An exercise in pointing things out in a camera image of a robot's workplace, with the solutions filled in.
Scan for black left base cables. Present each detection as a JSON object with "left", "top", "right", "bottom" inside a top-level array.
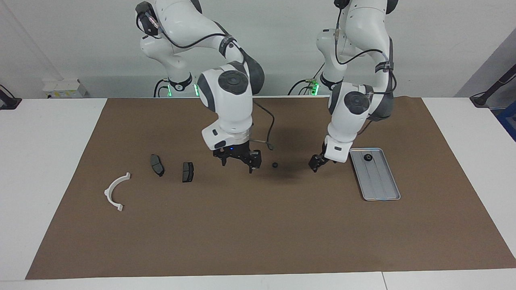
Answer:
[{"left": 287, "top": 62, "right": 325, "bottom": 96}]

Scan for white power box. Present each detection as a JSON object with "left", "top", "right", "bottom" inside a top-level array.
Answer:
[{"left": 42, "top": 79, "right": 87, "bottom": 99}]

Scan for black angled stand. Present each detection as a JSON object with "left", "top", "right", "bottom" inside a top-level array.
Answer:
[{"left": 470, "top": 64, "right": 516, "bottom": 108}]

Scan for black right base cable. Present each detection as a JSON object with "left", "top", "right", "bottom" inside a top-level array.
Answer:
[{"left": 153, "top": 79, "right": 171, "bottom": 97}]

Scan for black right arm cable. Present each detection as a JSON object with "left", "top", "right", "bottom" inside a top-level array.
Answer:
[{"left": 151, "top": 16, "right": 276, "bottom": 151}]

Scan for black clamp mount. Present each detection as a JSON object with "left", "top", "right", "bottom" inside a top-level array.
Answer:
[{"left": 0, "top": 85, "right": 22, "bottom": 110}]

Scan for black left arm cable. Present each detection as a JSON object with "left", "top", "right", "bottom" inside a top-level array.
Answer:
[{"left": 335, "top": 6, "right": 397, "bottom": 95}]

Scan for blue storage bin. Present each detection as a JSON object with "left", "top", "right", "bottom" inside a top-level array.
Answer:
[{"left": 497, "top": 111, "right": 516, "bottom": 141}]

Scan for white semicircular plastic bracket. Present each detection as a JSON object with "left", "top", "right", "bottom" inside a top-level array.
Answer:
[{"left": 104, "top": 172, "right": 131, "bottom": 212}]

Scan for long dark grey brake pad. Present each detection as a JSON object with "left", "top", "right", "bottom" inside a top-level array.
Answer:
[{"left": 150, "top": 154, "right": 165, "bottom": 177}]

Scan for brown table mat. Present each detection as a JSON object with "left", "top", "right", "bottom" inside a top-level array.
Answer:
[{"left": 25, "top": 97, "right": 516, "bottom": 280}]

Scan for silver metal tray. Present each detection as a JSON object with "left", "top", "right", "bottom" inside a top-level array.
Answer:
[{"left": 349, "top": 147, "right": 401, "bottom": 201}]

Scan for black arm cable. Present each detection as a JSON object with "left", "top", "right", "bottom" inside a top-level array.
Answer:
[
  {"left": 151, "top": 16, "right": 276, "bottom": 151},
  {"left": 335, "top": 6, "right": 397, "bottom": 95}
]

